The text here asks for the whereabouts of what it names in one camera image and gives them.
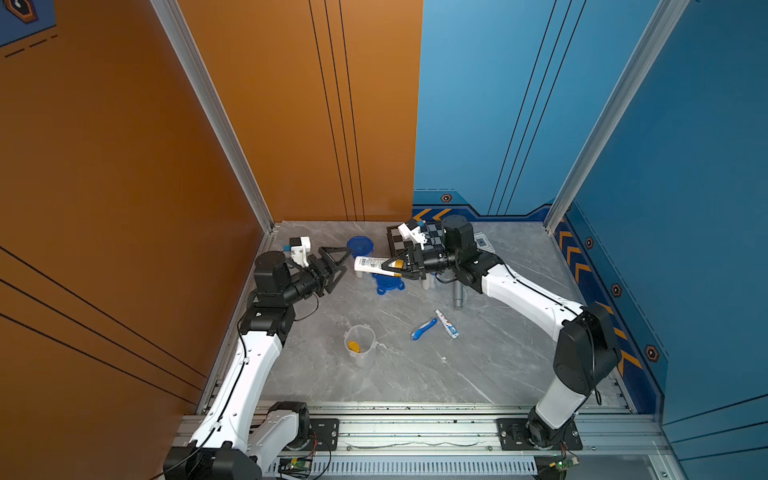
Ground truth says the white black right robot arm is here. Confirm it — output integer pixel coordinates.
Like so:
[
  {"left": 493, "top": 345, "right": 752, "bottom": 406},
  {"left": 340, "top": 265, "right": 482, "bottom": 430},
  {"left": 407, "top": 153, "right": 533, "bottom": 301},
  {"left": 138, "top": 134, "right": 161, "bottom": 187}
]
[{"left": 381, "top": 215, "right": 620, "bottom": 450}]

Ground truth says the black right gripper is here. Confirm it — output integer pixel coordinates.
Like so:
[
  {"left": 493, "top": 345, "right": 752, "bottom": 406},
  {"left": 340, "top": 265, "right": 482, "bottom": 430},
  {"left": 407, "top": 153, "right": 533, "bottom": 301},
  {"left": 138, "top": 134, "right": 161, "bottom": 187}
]
[{"left": 383, "top": 246, "right": 461, "bottom": 281}]

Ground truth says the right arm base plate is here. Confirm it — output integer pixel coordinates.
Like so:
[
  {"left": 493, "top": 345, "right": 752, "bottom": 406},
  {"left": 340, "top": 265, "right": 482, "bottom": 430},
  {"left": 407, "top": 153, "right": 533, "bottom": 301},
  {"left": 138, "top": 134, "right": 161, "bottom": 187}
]
[{"left": 496, "top": 418, "right": 583, "bottom": 452}]

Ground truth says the blue toothbrush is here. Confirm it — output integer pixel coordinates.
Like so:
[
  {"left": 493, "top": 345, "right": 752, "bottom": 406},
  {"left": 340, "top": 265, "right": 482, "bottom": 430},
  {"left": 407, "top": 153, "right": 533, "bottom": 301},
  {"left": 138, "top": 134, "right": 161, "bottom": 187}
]
[{"left": 410, "top": 318, "right": 439, "bottom": 341}]

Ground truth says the aluminium front rail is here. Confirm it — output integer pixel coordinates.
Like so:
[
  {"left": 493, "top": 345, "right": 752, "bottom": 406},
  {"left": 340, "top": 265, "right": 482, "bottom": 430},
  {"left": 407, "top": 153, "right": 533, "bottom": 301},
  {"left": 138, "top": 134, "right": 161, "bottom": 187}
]
[{"left": 173, "top": 403, "right": 673, "bottom": 460}]

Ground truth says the circuit board right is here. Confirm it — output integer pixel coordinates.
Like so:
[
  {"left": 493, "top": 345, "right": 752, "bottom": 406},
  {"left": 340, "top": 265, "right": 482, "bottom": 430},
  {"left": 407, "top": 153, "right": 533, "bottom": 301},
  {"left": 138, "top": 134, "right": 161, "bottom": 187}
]
[{"left": 533, "top": 456, "right": 580, "bottom": 480}]

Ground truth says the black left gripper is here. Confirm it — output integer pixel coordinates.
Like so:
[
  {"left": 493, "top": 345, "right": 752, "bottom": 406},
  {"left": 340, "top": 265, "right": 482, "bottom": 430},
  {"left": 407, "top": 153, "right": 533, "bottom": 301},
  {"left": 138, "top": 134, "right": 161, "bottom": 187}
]
[{"left": 280, "top": 248, "right": 351, "bottom": 309}]

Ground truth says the clear plastic container back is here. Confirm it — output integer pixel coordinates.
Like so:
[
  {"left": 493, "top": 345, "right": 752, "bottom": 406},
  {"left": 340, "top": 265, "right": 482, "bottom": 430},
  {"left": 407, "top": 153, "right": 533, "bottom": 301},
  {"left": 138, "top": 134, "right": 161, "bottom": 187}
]
[{"left": 346, "top": 235, "right": 376, "bottom": 271}]

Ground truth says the black white checkerboard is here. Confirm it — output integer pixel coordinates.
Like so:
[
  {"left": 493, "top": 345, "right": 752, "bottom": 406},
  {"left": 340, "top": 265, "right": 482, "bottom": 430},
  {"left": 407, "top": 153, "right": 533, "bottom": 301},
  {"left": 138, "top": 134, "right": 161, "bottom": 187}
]
[{"left": 387, "top": 215, "right": 480, "bottom": 257}]

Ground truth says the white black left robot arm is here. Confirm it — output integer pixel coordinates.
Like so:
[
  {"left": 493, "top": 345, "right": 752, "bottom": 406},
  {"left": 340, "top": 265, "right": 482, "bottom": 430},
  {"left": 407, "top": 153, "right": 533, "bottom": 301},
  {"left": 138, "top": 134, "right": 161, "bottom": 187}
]
[{"left": 160, "top": 237, "right": 351, "bottom": 479}]

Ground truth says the clear plastic container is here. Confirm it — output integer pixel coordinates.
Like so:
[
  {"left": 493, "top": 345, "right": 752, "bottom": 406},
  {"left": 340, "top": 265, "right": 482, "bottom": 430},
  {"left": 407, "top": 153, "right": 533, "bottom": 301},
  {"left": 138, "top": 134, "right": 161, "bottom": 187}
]
[
  {"left": 346, "top": 235, "right": 376, "bottom": 271},
  {"left": 421, "top": 276, "right": 434, "bottom": 291},
  {"left": 344, "top": 325, "right": 377, "bottom": 369}
]

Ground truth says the green circuit board left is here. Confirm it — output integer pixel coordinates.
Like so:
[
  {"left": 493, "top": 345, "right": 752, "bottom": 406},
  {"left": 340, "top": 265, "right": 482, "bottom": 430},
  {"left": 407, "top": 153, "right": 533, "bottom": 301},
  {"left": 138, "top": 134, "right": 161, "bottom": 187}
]
[{"left": 276, "top": 457, "right": 313, "bottom": 479}]

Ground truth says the toothpaste tube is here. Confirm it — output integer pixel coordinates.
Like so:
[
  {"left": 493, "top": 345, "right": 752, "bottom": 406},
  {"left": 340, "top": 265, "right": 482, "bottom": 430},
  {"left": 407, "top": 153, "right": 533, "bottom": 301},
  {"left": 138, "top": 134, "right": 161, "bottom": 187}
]
[{"left": 435, "top": 309, "right": 459, "bottom": 339}]

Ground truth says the small white card box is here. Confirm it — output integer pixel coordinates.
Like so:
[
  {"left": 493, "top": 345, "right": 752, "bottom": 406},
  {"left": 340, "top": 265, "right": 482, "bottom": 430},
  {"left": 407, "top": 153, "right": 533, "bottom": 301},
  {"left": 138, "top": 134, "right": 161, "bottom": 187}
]
[{"left": 475, "top": 233, "right": 495, "bottom": 253}]

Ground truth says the silver microphone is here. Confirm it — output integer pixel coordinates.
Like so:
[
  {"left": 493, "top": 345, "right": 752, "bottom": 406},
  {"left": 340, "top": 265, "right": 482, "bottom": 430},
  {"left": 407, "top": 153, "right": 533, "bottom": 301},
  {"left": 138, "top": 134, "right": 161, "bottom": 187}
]
[{"left": 453, "top": 282, "right": 466, "bottom": 310}]

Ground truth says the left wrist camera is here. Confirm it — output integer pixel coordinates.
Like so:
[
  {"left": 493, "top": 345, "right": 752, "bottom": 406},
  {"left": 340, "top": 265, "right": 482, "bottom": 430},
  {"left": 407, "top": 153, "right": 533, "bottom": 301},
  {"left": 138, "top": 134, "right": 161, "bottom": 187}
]
[{"left": 288, "top": 236, "right": 311, "bottom": 268}]

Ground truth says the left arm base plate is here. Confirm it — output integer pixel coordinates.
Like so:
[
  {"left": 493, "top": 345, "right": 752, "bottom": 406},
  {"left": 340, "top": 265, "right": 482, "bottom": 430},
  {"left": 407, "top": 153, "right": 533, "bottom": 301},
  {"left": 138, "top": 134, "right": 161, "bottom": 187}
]
[{"left": 284, "top": 418, "right": 339, "bottom": 453}]

